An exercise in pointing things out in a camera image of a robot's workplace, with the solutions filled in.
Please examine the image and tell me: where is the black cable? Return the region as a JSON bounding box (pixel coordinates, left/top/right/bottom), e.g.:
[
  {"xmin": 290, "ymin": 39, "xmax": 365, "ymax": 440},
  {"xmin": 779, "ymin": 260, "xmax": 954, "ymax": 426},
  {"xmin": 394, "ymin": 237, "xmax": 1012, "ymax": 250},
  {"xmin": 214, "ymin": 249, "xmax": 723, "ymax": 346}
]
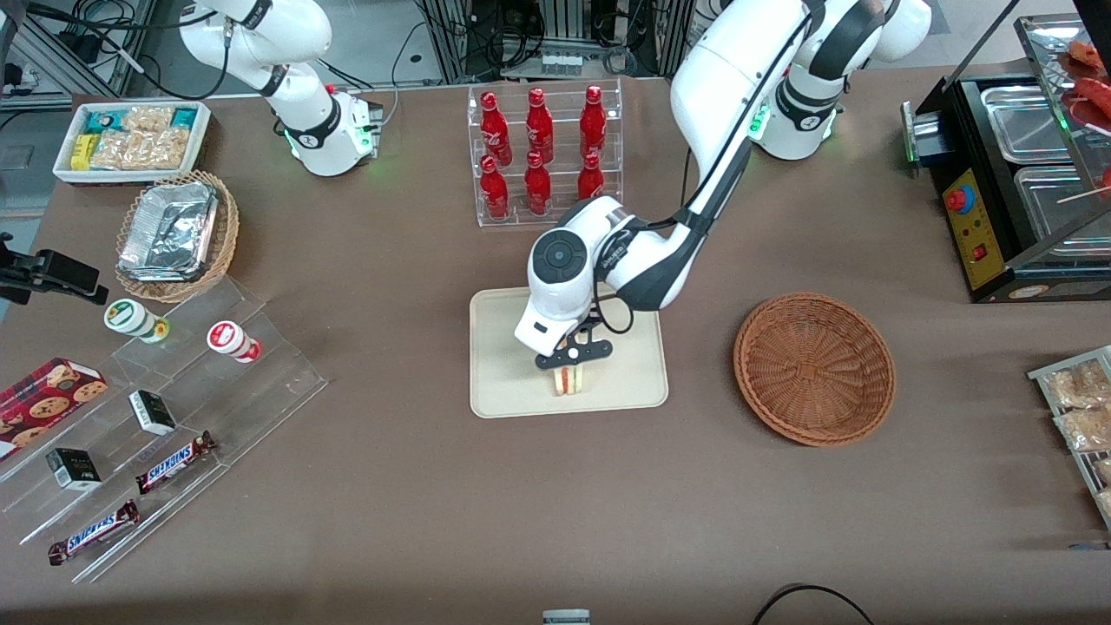
[{"xmin": 750, "ymin": 582, "xmax": 878, "ymax": 625}]

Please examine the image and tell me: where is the silver foil packet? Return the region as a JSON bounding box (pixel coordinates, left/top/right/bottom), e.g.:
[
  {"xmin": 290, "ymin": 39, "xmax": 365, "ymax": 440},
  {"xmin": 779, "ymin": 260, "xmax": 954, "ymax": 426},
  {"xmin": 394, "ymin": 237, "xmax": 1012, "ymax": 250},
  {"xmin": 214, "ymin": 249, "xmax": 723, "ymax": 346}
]
[
  {"xmin": 116, "ymin": 259, "xmax": 209, "ymax": 284},
  {"xmin": 120, "ymin": 182, "xmax": 218, "ymax": 272}
]

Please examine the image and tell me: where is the light wicker basket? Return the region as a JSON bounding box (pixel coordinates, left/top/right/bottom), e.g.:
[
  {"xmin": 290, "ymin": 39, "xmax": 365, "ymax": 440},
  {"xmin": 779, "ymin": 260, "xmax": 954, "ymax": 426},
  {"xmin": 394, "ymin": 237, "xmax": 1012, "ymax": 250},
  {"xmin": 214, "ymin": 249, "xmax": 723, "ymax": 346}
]
[{"xmin": 115, "ymin": 169, "xmax": 240, "ymax": 304}]

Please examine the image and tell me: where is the clear acrylic stepped display stand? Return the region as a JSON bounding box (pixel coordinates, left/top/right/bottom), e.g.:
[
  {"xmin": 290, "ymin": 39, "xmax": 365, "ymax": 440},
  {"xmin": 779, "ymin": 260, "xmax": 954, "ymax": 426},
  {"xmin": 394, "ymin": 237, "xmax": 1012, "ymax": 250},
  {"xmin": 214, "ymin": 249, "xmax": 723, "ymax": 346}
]
[{"xmin": 0, "ymin": 276, "xmax": 330, "ymax": 585}]

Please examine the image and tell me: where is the black food warmer cabinet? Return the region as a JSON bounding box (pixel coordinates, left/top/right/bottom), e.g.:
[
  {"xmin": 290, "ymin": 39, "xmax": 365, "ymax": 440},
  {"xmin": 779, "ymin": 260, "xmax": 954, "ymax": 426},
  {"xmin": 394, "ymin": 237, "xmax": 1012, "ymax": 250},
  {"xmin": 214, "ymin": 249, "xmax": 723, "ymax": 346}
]
[{"xmin": 900, "ymin": 13, "xmax": 1111, "ymax": 306}]

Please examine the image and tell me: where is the red cola bottle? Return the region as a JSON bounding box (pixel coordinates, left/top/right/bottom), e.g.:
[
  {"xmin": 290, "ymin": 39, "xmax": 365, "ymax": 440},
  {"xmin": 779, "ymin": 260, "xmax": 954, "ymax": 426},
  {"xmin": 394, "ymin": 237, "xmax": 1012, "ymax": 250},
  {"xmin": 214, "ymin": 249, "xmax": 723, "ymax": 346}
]
[
  {"xmin": 576, "ymin": 152, "xmax": 607, "ymax": 202},
  {"xmin": 525, "ymin": 86, "xmax": 556, "ymax": 165},
  {"xmin": 479, "ymin": 90, "xmax": 514, "ymax": 168},
  {"xmin": 523, "ymin": 150, "xmax": 554, "ymax": 217},
  {"xmin": 479, "ymin": 155, "xmax": 511, "ymax": 221},
  {"xmin": 579, "ymin": 83, "xmax": 608, "ymax": 162}
]

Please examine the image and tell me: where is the metal wire tray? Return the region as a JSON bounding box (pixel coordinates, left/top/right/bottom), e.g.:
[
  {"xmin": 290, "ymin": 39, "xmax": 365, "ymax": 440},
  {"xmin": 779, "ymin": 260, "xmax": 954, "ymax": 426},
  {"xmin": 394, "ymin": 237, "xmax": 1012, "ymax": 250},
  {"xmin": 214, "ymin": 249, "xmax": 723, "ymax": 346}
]
[{"xmin": 1028, "ymin": 345, "xmax": 1111, "ymax": 533}]

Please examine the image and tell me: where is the small black box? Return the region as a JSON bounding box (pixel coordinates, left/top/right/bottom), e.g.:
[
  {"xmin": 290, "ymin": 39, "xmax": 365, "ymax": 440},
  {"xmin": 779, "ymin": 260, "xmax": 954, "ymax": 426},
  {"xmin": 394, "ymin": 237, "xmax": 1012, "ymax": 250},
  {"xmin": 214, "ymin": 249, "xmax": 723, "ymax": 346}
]
[
  {"xmin": 128, "ymin": 389, "xmax": 178, "ymax": 437},
  {"xmin": 45, "ymin": 447, "xmax": 103, "ymax": 492}
]

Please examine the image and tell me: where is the red tartan cookie box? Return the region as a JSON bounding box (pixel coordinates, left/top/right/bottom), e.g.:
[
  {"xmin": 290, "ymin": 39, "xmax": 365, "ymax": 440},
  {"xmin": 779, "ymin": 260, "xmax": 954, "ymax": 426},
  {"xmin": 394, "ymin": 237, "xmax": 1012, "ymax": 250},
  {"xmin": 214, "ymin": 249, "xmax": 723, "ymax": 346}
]
[{"xmin": 0, "ymin": 357, "xmax": 110, "ymax": 462}]

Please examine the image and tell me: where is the Snickers chocolate bar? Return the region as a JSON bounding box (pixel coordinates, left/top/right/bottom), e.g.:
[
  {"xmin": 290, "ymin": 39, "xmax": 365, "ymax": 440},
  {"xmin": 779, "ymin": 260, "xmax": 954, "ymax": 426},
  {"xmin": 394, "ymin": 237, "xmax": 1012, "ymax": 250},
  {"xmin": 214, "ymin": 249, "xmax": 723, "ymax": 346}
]
[
  {"xmin": 135, "ymin": 431, "xmax": 217, "ymax": 496},
  {"xmin": 47, "ymin": 499, "xmax": 141, "ymax": 567}
]

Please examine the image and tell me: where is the clear acrylic bottle rack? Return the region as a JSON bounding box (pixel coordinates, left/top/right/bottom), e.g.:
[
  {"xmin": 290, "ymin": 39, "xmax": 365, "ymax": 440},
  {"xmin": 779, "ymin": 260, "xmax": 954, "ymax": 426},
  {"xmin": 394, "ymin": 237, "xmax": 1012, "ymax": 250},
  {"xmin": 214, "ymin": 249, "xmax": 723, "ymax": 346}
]
[{"xmin": 466, "ymin": 77, "xmax": 625, "ymax": 230}]

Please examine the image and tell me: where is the brown wicker basket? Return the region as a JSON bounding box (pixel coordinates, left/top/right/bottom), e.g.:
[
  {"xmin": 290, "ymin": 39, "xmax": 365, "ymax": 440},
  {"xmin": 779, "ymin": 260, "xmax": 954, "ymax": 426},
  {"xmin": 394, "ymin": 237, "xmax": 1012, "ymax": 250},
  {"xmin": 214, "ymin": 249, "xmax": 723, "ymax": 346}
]
[{"xmin": 733, "ymin": 292, "xmax": 897, "ymax": 449}]

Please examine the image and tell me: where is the beige plastic serving tray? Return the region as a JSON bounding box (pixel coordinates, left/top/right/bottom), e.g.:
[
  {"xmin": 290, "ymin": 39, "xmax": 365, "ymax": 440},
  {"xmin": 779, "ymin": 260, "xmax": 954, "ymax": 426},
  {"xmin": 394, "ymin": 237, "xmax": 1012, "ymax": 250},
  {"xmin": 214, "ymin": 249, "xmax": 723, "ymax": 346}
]
[{"xmin": 470, "ymin": 280, "xmax": 670, "ymax": 420}]

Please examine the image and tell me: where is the red-lid strawberry yogurt cup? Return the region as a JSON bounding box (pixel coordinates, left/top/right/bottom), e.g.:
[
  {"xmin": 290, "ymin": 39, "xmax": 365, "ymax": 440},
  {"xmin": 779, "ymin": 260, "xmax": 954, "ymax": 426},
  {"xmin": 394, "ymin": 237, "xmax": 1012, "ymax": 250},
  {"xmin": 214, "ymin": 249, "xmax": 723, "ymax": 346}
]
[{"xmin": 206, "ymin": 320, "xmax": 262, "ymax": 364}]

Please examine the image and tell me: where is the stainless steel food pan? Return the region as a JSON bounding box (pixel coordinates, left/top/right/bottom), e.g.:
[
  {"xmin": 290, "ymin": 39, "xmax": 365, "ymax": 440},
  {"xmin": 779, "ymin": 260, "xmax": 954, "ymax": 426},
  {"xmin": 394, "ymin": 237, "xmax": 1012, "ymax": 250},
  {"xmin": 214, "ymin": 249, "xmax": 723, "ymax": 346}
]
[
  {"xmin": 980, "ymin": 84, "xmax": 1075, "ymax": 167},
  {"xmin": 1013, "ymin": 164, "xmax": 1111, "ymax": 242}
]

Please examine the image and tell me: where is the white rectangular snack bin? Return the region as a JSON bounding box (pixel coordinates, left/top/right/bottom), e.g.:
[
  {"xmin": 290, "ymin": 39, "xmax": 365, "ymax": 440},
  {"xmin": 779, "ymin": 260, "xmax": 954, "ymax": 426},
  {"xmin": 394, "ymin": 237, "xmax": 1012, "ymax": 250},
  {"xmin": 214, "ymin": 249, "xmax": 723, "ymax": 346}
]
[{"xmin": 51, "ymin": 99, "xmax": 213, "ymax": 187}]

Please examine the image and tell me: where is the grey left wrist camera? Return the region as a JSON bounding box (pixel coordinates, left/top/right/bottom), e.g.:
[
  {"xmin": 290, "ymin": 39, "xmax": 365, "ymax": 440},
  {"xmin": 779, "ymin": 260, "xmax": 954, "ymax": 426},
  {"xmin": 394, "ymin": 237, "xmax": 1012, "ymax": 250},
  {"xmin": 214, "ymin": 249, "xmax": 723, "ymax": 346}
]
[{"xmin": 535, "ymin": 339, "xmax": 615, "ymax": 373}]

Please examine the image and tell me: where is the green-lid sunflower yogurt cup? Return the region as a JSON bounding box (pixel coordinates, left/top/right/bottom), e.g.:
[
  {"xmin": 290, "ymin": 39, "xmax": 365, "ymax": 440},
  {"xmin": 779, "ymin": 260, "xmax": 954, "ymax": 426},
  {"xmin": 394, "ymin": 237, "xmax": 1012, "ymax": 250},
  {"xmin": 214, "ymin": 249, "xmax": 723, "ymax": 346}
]
[{"xmin": 103, "ymin": 298, "xmax": 171, "ymax": 345}]

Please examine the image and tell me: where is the black equipment rack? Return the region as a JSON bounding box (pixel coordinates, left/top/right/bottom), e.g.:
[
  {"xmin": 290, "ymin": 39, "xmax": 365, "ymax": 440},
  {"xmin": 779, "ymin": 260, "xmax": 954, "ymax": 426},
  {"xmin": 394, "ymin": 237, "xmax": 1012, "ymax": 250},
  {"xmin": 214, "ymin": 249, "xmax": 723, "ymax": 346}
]
[{"xmin": 417, "ymin": 0, "xmax": 700, "ymax": 84}]

